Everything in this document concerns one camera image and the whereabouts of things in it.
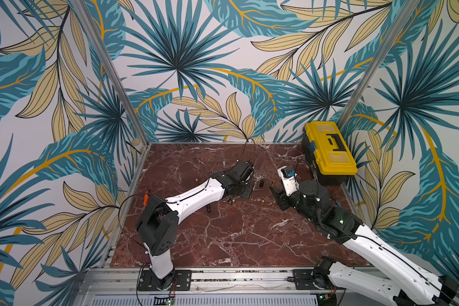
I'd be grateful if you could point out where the yellow black toolbox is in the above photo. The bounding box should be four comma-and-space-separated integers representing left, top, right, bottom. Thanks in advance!
302, 121, 358, 186

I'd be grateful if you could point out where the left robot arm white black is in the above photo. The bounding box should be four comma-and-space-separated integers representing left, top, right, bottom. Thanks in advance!
136, 161, 254, 290

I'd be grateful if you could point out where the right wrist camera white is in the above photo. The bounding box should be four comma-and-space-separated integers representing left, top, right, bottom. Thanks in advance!
277, 166, 299, 196

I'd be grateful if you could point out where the orange handled screwdriver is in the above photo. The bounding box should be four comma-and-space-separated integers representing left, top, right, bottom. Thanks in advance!
143, 190, 150, 207

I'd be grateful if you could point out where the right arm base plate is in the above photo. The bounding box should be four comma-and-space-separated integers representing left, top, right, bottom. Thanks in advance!
286, 269, 340, 291

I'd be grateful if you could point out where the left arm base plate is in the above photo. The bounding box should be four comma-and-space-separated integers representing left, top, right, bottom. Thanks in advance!
137, 269, 193, 292

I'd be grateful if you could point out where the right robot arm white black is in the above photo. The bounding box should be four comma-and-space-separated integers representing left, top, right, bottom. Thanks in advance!
270, 178, 458, 305

